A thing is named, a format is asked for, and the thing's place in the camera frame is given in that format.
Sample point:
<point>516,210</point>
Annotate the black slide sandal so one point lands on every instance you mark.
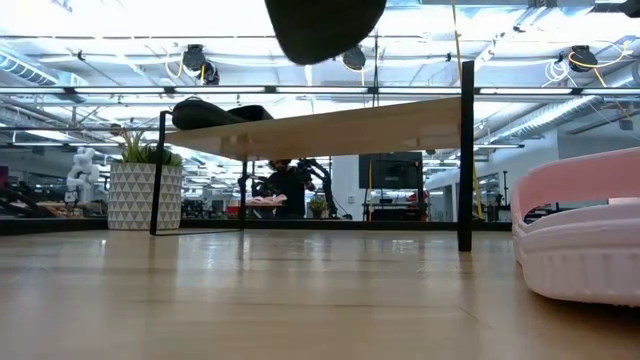
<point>325,30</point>
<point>200,115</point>

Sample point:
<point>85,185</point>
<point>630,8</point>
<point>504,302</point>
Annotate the pink slide sandal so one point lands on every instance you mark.
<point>580,250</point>

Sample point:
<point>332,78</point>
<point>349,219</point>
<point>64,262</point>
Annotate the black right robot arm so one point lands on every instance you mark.
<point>631,7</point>

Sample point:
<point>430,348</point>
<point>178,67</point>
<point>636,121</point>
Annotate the black background robot arm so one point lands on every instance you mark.
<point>322,177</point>
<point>252,185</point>

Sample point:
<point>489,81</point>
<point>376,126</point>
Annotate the small background potted plant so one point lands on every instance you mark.
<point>318,206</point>

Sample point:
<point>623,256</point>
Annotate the person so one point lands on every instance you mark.
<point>287,190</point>

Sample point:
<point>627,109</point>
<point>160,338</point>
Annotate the black monitor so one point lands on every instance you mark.
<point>390,171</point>

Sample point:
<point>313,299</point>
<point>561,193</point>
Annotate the ceiling light bar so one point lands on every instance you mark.
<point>320,90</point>

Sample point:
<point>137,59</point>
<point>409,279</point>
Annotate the green plant in patterned pot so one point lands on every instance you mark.
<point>145,195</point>

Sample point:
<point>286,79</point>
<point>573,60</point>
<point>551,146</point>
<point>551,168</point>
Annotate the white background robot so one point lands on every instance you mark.
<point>84,175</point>

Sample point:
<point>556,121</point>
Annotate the black aluminium table frame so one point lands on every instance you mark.
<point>350,225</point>

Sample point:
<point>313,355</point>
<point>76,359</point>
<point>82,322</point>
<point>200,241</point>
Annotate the wooden shelf with black frame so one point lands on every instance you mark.
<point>350,130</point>

